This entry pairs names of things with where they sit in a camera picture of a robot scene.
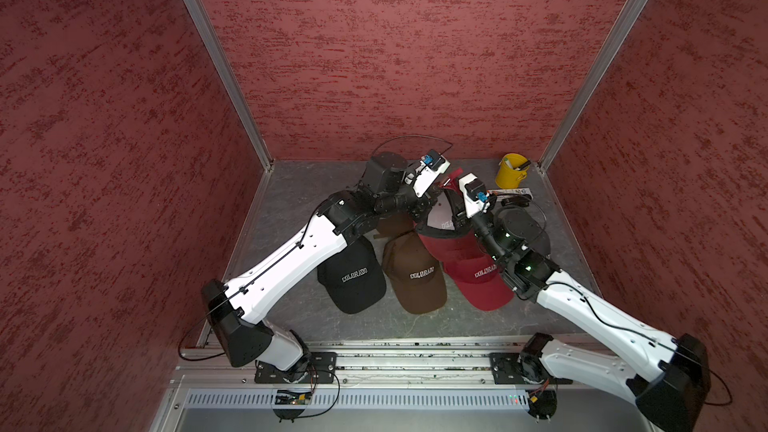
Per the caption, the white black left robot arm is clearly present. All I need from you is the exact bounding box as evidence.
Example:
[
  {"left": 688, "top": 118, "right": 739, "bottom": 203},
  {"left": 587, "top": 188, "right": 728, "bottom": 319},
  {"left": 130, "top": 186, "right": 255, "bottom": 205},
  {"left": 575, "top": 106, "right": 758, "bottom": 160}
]
[{"left": 201, "top": 150, "right": 450, "bottom": 371}]

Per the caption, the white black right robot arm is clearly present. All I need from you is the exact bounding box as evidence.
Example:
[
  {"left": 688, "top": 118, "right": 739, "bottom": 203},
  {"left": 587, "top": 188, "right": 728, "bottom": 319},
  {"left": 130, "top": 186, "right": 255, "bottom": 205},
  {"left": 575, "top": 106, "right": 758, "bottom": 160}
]
[{"left": 458, "top": 174, "right": 711, "bottom": 431}]

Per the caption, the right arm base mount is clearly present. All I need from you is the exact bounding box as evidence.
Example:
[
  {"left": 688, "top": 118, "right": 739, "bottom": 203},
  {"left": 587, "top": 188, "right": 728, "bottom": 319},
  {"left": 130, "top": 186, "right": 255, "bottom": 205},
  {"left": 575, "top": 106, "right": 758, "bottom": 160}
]
[{"left": 489, "top": 353, "right": 573, "bottom": 387}]

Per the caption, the red baseball cap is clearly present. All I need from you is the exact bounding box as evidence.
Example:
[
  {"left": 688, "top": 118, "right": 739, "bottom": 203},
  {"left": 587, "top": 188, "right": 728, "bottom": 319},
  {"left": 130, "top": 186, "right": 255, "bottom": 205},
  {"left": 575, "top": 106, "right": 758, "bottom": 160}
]
[
  {"left": 444, "top": 255, "right": 514, "bottom": 312},
  {"left": 414, "top": 168, "right": 484, "bottom": 263}
]

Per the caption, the dark grey baseball cap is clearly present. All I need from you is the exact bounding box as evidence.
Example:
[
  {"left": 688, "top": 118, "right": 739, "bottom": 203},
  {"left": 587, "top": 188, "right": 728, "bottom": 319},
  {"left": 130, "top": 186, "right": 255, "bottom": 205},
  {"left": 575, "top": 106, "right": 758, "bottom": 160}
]
[{"left": 497, "top": 207, "right": 551, "bottom": 256}]

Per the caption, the yellow plastic bucket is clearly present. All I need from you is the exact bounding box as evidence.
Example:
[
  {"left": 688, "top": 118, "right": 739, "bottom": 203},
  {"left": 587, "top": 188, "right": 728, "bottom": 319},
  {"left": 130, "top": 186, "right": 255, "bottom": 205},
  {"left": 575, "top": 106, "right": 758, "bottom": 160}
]
[{"left": 495, "top": 153, "right": 531, "bottom": 189}]

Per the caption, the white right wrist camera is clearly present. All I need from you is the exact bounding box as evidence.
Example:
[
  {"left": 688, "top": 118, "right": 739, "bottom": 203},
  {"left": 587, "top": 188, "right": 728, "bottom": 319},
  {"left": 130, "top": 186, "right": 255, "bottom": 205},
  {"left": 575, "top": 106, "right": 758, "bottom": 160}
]
[{"left": 458, "top": 173, "right": 492, "bottom": 219}]

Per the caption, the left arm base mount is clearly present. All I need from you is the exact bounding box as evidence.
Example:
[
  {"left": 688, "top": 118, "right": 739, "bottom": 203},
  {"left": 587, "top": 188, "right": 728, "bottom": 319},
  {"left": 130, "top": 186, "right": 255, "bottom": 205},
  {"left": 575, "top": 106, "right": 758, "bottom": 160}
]
[{"left": 254, "top": 351, "right": 338, "bottom": 386}]

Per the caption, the black baseball cap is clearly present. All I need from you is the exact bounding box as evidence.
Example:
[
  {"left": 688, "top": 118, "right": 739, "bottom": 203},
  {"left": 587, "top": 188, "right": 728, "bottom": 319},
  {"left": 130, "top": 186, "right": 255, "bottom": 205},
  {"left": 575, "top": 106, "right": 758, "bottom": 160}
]
[{"left": 317, "top": 237, "right": 387, "bottom": 315}]

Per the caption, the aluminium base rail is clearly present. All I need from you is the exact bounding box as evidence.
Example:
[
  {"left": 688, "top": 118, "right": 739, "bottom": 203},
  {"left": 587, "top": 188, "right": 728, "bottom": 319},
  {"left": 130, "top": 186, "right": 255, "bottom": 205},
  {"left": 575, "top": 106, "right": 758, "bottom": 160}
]
[{"left": 173, "top": 335, "right": 637, "bottom": 391}]

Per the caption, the aluminium corner post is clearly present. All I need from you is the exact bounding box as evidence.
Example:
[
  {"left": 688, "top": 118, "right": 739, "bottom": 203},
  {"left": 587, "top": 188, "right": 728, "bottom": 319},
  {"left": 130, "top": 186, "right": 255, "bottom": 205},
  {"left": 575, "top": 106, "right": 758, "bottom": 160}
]
[
  {"left": 182, "top": 0, "right": 274, "bottom": 173},
  {"left": 538, "top": 0, "right": 649, "bottom": 175}
]

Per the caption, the white toothpaste box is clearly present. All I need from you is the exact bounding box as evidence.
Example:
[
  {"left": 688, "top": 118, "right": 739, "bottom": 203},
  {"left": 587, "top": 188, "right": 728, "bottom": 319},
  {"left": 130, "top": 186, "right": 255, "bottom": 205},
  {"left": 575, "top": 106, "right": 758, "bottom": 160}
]
[{"left": 489, "top": 188, "right": 534, "bottom": 200}]

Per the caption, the aluminium corner post right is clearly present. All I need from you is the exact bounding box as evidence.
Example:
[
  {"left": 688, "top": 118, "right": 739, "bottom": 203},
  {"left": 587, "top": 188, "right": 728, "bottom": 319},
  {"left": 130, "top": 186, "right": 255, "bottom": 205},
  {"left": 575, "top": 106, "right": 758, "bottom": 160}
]
[{"left": 538, "top": 0, "right": 649, "bottom": 175}]

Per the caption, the red baseball cap front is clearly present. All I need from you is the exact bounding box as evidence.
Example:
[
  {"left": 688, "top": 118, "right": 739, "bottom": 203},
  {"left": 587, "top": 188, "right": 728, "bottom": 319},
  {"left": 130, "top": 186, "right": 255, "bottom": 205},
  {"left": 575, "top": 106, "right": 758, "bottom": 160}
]
[{"left": 444, "top": 255, "right": 514, "bottom": 312}]

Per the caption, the aluminium corner post left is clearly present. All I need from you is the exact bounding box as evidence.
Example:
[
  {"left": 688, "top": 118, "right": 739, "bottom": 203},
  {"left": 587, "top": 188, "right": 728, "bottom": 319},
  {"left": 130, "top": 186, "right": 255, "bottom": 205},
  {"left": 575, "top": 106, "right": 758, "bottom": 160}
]
[{"left": 182, "top": 0, "right": 274, "bottom": 173}]

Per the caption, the brown baseball cap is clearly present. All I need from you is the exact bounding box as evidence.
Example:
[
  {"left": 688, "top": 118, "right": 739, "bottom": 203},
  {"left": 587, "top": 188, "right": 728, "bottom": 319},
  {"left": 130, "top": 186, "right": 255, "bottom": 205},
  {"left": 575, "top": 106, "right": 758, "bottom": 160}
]
[
  {"left": 382, "top": 231, "right": 447, "bottom": 315},
  {"left": 374, "top": 212, "right": 414, "bottom": 238}
]

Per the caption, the red baseball cap back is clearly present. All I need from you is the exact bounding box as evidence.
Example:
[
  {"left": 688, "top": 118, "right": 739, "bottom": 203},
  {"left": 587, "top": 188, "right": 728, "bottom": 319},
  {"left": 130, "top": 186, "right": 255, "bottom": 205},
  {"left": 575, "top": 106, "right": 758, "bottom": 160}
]
[{"left": 414, "top": 168, "right": 484, "bottom": 263}]

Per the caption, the small black device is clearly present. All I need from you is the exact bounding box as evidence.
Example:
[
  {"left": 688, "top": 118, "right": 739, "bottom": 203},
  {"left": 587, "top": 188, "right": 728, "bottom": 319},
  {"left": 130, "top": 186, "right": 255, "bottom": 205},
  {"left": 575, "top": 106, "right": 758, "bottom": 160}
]
[{"left": 501, "top": 194, "right": 532, "bottom": 208}]

